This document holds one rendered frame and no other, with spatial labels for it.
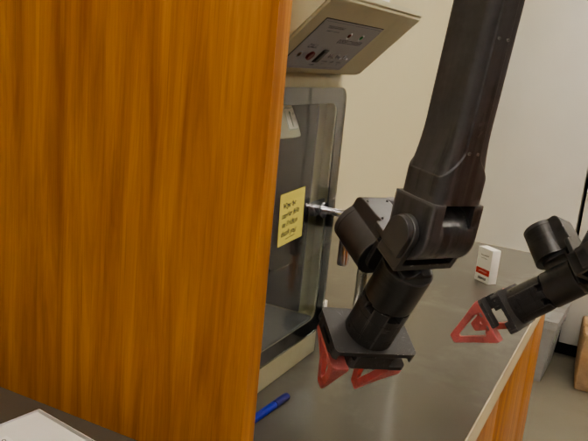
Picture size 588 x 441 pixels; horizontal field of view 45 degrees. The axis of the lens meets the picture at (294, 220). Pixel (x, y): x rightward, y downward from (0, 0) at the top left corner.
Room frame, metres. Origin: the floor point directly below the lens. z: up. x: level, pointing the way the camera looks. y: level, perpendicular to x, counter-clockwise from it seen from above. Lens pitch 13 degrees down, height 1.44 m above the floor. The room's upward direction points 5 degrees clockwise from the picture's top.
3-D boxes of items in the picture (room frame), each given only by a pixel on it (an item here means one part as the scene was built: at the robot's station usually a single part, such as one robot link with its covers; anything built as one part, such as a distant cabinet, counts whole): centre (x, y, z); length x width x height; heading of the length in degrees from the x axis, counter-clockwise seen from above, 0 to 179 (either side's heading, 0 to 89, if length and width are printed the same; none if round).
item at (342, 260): (1.09, -0.07, 1.17); 0.05 x 0.03 x 0.10; 64
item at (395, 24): (0.98, -0.04, 1.46); 0.32 x 0.12 x 0.10; 154
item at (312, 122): (1.00, 0.01, 1.19); 0.30 x 0.01 x 0.40; 154
